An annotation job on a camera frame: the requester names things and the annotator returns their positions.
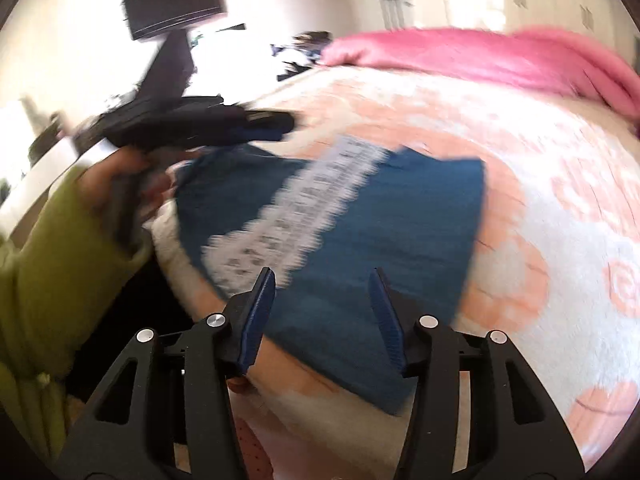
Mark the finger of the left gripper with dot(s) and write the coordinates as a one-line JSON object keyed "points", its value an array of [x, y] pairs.
{"points": [[193, 115], [152, 138]]}

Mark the pink quilt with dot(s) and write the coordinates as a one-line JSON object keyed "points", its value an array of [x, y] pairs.
{"points": [[539, 58]]}

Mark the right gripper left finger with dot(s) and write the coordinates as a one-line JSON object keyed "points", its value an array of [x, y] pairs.
{"points": [[162, 411]]}

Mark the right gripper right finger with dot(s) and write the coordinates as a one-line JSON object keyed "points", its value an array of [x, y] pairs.
{"points": [[479, 410]]}

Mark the blue denim lace-trimmed pants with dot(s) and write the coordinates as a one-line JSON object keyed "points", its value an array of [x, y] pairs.
{"points": [[323, 226]]}

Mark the pile of clothes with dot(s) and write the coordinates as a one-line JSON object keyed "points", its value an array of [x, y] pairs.
{"points": [[301, 53]]}

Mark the person left hand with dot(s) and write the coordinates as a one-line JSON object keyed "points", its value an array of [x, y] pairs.
{"points": [[97, 184]]}

